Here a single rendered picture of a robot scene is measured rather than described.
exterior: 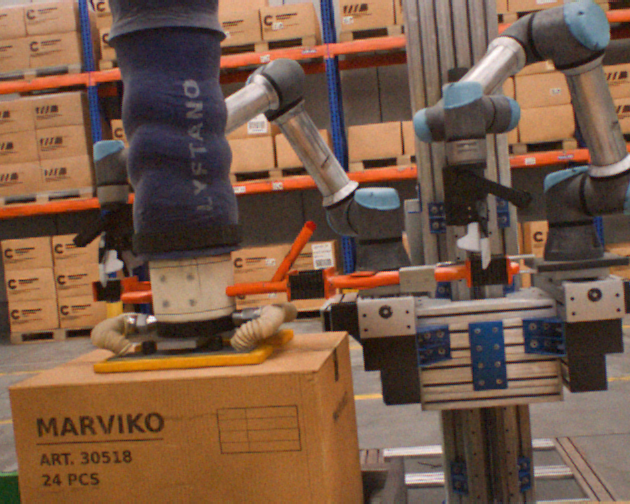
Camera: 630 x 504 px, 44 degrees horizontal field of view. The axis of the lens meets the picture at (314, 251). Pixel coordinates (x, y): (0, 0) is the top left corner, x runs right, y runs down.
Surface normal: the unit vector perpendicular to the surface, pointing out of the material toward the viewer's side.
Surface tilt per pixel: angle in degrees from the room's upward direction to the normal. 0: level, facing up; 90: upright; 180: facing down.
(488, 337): 90
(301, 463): 90
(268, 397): 90
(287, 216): 90
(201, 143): 71
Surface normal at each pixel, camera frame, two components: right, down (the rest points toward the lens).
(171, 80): 0.15, -0.18
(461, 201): -0.19, 0.07
